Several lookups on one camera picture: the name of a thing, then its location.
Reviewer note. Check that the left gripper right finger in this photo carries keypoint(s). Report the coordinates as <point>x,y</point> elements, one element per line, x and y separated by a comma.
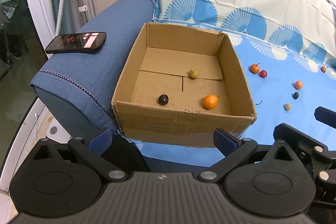
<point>236,153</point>

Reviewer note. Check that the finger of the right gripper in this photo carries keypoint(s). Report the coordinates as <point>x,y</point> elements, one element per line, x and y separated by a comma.
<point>325,115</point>

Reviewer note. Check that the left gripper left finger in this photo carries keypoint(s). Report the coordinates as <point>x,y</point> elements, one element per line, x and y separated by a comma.
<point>89,152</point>

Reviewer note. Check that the round orange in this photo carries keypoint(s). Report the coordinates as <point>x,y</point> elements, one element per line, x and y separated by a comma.
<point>298,85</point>

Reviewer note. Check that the orange with stem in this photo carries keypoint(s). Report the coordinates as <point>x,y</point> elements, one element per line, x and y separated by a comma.
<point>254,68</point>

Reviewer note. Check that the dark plum on cloth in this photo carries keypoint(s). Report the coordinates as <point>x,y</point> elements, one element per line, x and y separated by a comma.
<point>296,95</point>

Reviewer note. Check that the yellow-green fruit on cloth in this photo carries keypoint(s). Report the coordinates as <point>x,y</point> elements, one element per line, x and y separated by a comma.
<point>287,106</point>

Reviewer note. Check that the small far orange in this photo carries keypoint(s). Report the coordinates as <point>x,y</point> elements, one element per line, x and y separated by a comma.
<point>323,69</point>

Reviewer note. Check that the large orange in box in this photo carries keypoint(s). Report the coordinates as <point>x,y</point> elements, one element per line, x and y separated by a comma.
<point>210,101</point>

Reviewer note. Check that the small red fruit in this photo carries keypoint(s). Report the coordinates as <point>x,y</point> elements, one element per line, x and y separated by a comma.
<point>263,74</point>

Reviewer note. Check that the open cardboard box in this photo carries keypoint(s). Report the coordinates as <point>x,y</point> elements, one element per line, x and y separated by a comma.
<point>159,63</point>

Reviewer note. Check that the yellow-green fruit in box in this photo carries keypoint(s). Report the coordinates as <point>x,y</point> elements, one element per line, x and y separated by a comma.
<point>194,74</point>

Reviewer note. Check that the dark plum in box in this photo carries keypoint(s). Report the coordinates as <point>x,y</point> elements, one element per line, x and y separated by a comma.
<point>163,99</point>

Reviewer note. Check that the black smartphone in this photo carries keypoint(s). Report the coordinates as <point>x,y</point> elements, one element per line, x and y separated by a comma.
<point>85,42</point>

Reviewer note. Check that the blue white patterned cloth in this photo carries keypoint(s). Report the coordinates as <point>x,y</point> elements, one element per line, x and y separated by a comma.
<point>290,39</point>

